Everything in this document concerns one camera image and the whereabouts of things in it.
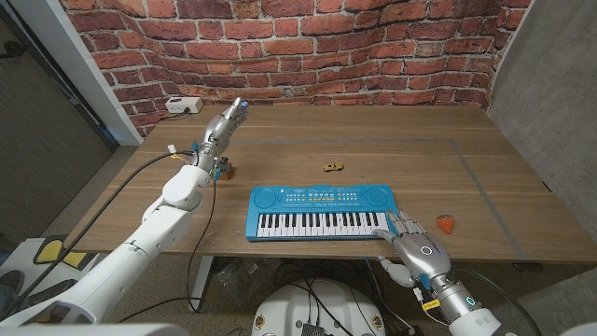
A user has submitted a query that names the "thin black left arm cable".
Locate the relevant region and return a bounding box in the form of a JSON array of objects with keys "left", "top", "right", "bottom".
[{"left": 186, "top": 179, "right": 218, "bottom": 314}]

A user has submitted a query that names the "blue toy piano keyboard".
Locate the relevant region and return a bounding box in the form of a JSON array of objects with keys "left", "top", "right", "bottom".
[{"left": 245, "top": 184, "right": 403, "bottom": 242}]

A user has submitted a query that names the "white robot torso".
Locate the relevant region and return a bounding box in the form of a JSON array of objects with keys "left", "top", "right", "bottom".
[{"left": 0, "top": 323, "right": 187, "bottom": 336}]

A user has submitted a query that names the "white power strip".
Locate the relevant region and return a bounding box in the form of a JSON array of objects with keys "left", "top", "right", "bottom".
[{"left": 164, "top": 96, "right": 204, "bottom": 114}]

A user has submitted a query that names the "brown toy brick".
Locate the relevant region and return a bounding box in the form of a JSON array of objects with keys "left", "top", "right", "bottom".
[{"left": 217, "top": 158, "right": 235, "bottom": 181}]

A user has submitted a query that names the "clear plastic bag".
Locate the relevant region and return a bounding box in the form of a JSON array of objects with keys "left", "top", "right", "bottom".
[{"left": 216, "top": 259, "right": 276, "bottom": 304}]

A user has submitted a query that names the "red brick printed backdrop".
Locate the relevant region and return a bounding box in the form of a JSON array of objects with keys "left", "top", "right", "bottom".
[{"left": 58, "top": 0, "right": 533, "bottom": 139}]

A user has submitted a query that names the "yellow black foot pedal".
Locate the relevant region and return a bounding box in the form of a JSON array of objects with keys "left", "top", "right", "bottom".
[
  {"left": 63, "top": 250, "right": 90, "bottom": 272},
  {"left": 35, "top": 236, "right": 66, "bottom": 265}
]

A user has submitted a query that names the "white table leg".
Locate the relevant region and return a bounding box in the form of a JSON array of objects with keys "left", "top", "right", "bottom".
[{"left": 188, "top": 255, "right": 215, "bottom": 313}]

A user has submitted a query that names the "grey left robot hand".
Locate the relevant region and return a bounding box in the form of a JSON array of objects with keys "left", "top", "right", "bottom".
[{"left": 195, "top": 96, "right": 249, "bottom": 174}]

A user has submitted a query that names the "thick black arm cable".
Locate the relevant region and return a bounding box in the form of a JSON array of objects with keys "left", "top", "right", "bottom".
[
  {"left": 0, "top": 151, "right": 195, "bottom": 318},
  {"left": 454, "top": 268, "right": 545, "bottom": 336}
]

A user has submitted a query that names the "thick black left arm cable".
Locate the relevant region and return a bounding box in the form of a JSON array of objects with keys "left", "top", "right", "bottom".
[{"left": 0, "top": 151, "right": 195, "bottom": 318}]

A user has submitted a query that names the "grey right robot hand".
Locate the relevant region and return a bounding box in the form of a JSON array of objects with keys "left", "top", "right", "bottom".
[{"left": 372, "top": 208, "right": 453, "bottom": 288}]

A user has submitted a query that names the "white door frame post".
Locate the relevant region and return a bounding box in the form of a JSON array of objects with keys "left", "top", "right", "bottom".
[{"left": 8, "top": 0, "right": 144, "bottom": 146}]

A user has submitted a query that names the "blue jeans leg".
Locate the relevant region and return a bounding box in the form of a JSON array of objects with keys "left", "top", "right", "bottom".
[{"left": 0, "top": 285, "right": 20, "bottom": 323}]

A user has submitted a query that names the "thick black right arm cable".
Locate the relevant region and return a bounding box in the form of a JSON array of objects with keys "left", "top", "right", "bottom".
[{"left": 454, "top": 268, "right": 545, "bottom": 336}]

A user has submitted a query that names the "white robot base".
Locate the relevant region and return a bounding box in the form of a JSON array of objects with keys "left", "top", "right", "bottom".
[{"left": 251, "top": 278, "right": 387, "bottom": 336}]

